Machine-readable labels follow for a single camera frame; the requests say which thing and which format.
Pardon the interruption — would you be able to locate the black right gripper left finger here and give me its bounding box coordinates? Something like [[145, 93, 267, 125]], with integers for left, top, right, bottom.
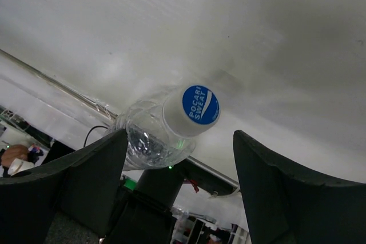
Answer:
[[1, 129, 128, 243]]

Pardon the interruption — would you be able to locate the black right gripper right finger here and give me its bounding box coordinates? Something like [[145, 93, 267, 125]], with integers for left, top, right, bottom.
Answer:
[[233, 130, 365, 243]]

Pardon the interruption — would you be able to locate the clear bottle blue-white cap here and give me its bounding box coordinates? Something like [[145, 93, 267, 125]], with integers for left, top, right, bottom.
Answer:
[[105, 85, 220, 171]]

